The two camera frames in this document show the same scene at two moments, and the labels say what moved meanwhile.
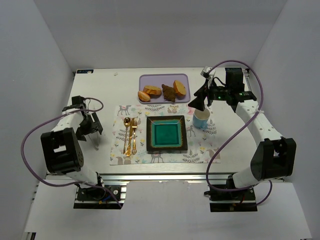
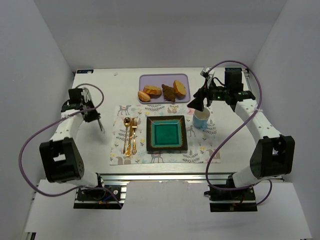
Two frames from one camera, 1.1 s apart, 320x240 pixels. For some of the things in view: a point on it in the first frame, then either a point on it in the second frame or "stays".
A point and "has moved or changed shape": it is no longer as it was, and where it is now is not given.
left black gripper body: [92, 125] to [92, 116]
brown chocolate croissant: [169, 93] stays
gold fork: [134, 126] stays
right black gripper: [206, 92] stays
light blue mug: [200, 118] stays
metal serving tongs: [94, 138] has moved or changed shape
